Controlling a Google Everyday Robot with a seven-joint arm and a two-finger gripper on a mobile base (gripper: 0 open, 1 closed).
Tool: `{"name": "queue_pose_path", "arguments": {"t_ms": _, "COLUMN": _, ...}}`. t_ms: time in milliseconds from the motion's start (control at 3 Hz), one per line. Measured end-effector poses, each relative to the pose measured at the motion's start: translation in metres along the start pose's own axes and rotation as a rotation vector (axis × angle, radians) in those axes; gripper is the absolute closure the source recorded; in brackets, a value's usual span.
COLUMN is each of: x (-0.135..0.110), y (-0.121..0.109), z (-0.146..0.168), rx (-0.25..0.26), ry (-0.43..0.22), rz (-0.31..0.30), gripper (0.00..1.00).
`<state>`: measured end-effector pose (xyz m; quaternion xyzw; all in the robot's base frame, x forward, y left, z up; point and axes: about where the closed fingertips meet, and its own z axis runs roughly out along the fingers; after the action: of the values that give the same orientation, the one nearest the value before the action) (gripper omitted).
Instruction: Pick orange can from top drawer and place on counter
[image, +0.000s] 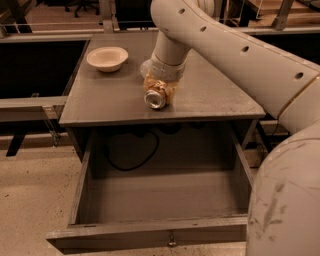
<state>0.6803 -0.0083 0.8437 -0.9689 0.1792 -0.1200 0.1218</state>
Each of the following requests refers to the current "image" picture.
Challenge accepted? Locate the open grey wooden drawer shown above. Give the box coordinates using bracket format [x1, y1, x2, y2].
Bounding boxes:
[47, 125, 254, 254]

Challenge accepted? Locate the crushed orange soda can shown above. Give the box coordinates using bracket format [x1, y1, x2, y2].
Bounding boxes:
[144, 80, 168, 109]

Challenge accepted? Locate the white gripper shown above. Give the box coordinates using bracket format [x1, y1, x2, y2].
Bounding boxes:
[143, 52, 186, 105]

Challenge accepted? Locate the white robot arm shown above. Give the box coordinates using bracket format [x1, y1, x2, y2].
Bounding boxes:
[150, 0, 320, 256]

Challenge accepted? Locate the clear plastic water bottle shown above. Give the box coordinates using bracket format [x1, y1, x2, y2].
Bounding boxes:
[140, 60, 152, 79]

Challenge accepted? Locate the black office chair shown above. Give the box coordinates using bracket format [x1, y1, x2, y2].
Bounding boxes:
[64, 0, 100, 18]

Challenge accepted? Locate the small metal drawer knob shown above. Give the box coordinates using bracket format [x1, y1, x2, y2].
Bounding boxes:
[167, 232, 178, 248]

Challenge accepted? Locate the grey metal rail frame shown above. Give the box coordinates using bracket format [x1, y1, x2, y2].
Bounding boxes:
[0, 25, 320, 148]

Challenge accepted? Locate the black cable behind drawer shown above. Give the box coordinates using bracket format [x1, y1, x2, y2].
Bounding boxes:
[103, 129, 160, 173]

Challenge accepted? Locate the beige ceramic bowl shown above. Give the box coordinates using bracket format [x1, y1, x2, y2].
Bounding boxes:
[87, 47, 128, 73]

